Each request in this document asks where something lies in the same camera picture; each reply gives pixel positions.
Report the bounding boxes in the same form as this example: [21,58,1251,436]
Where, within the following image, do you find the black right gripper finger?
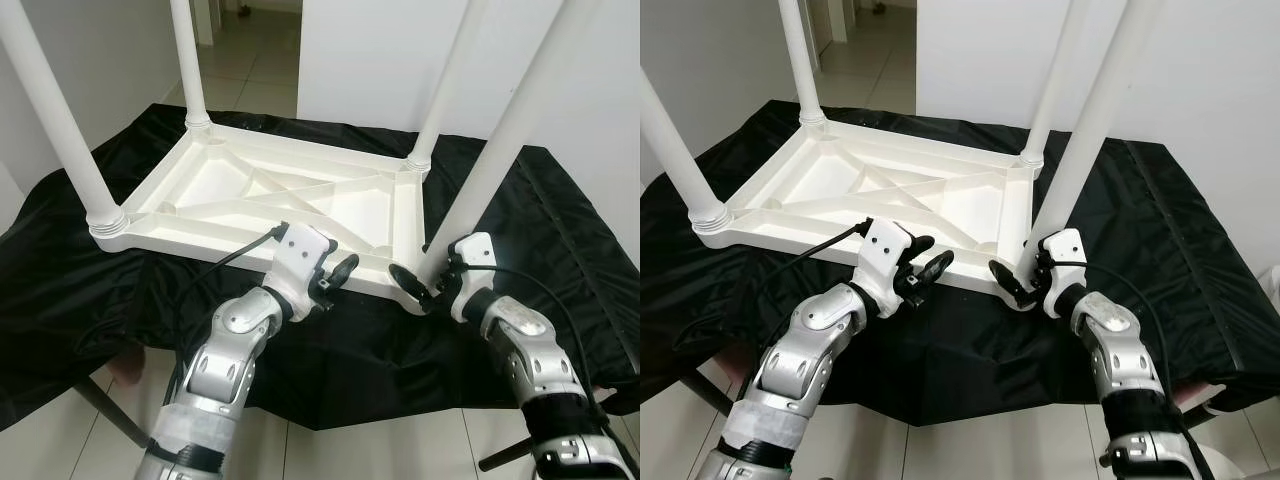
[987,259,1032,307]
[387,264,434,310]

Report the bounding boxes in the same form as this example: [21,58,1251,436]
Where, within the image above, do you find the white plastic table leg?
[415,0,602,287]
[168,0,214,132]
[0,0,130,237]
[778,0,830,130]
[1025,0,1167,267]
[1018,0,1092,167]
[640,70,732,234]
[405,0,492,172]

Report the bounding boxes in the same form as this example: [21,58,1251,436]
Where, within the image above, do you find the white round stool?
[1200,445,1253,480]

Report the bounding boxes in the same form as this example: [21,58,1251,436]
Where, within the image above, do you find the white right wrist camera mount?
[445,232,499,324]
[1040,228,1089,320]

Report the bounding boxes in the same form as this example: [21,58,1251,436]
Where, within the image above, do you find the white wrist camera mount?
[265,224,340,322]
[855,220,917,320]
[1040,228,1089,320]
[445,232,499,324]

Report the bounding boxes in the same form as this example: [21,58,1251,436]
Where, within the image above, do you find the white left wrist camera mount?
[855,220,917,320]
[265,224,340,322]

